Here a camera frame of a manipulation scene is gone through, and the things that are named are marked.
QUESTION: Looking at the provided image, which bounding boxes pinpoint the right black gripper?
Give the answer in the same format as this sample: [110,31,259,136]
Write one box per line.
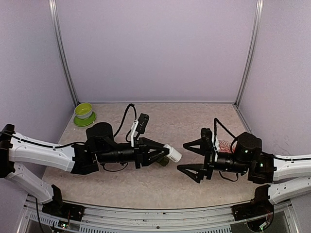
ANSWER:
[177,138,250,184]

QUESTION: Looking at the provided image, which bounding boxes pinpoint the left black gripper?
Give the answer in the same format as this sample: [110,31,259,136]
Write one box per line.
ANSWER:
[97,137,170,169]

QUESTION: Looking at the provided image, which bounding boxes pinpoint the green weekly pill organizer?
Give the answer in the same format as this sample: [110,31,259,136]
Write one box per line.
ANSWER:
[157,157,170,166]

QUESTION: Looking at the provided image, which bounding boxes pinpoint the small white pill bottle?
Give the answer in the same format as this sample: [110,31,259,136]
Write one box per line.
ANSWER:
[164,144,182,163]

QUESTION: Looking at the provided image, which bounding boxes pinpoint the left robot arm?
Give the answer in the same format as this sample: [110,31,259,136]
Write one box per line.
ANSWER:
[0,114,173,216]

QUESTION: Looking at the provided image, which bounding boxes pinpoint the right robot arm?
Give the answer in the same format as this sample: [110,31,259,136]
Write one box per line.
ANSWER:
[177,118,311,216]

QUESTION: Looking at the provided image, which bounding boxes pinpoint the red patterned bowl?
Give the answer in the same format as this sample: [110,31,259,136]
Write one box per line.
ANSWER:
[216,140,235,153]

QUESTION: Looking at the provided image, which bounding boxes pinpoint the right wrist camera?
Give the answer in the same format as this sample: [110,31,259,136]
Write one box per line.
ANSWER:
[201,128,220,162]

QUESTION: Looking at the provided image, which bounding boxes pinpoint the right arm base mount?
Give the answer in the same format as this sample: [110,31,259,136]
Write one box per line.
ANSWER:
[231,201,274,221]

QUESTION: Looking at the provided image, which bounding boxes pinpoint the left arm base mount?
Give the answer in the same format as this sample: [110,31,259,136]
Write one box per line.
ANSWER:
[42,201,85,222]

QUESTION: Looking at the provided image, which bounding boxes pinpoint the right aluminium frame post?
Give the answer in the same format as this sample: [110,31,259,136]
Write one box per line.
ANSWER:
[234,0,264,109]

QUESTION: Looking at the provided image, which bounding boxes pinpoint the aluminium frame post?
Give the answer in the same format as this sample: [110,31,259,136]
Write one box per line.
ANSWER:
[49,0,80,106]
[234,0,264,109]

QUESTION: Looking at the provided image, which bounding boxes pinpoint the left aluminium frame post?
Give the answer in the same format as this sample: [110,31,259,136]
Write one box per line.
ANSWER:
[49,0,80,106]

